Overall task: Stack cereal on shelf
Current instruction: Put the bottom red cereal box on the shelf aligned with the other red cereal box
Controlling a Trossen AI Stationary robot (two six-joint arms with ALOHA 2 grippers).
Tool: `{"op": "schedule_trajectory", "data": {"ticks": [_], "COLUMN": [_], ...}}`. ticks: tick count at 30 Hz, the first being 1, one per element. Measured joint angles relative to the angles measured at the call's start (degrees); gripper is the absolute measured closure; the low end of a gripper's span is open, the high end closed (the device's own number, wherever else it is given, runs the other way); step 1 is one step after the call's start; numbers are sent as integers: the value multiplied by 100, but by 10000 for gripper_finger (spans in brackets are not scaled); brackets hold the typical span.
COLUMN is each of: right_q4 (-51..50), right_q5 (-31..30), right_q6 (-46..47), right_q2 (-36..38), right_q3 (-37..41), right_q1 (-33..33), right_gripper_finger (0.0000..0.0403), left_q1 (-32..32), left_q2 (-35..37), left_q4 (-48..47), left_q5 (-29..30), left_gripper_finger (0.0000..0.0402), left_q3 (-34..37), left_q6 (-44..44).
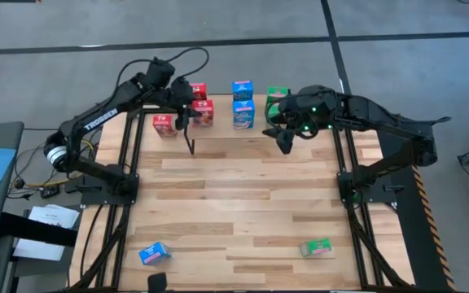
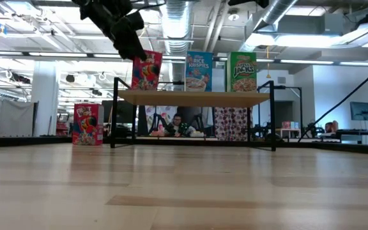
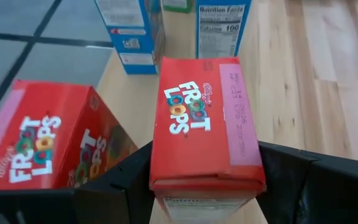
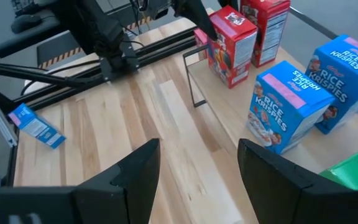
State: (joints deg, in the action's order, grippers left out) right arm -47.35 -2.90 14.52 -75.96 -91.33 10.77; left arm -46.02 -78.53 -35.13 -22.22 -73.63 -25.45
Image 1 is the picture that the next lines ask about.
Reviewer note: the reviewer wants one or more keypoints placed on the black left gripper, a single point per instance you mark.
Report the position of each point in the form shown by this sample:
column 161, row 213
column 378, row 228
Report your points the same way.
column 181, row 94

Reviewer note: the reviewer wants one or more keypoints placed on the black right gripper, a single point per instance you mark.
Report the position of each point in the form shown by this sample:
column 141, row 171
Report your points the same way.
column 312, row 108

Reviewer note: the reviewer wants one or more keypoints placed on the red Froot Loops cereal box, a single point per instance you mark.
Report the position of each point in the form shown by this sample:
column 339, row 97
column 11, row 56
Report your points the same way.
column 164, row 126
column 200, row 90
column 204, row 114

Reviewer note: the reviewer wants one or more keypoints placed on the green Apple Jacks cereal box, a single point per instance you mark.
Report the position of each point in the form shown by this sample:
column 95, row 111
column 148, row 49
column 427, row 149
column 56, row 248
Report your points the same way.
column 276, row 93
column 271, row 110
column 316, row 247

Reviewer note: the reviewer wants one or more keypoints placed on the blue Rice Krispies cereal box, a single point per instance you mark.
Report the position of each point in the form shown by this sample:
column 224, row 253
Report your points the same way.
column 154, row 253
column 242, row 89
column 244, row 116

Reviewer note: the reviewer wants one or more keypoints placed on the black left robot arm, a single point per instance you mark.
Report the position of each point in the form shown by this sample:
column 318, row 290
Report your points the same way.
column 128, row 93

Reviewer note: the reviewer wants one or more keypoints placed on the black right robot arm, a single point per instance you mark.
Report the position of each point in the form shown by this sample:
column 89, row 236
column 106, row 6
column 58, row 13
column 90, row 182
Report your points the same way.
column 373, row 116

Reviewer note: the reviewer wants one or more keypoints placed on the black power adapter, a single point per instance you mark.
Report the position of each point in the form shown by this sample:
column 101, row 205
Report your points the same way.
column 50, row 191

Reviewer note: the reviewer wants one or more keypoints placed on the white paper sheet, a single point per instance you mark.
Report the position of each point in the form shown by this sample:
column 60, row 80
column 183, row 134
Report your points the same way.
column 53, row 215
column 39, row 249

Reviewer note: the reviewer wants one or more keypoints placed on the small black rounded object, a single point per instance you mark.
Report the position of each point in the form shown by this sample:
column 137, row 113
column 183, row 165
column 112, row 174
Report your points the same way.
column 157, row 282

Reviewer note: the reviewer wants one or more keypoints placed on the black hazard-striped floor mat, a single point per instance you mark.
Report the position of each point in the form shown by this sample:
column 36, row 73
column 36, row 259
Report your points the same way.
column 417, row 244

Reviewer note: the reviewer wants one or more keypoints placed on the wooden shelf black metal frame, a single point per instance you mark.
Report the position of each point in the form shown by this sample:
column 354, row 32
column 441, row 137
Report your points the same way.
column 222, row 132

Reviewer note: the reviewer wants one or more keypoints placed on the black aluminium table frame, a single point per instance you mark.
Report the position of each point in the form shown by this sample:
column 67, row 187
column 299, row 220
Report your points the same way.
column 140, row 154

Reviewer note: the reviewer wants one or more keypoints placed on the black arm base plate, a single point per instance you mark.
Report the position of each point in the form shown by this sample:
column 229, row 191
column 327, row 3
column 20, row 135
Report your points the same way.
column 96, row 199
column 377, row 197

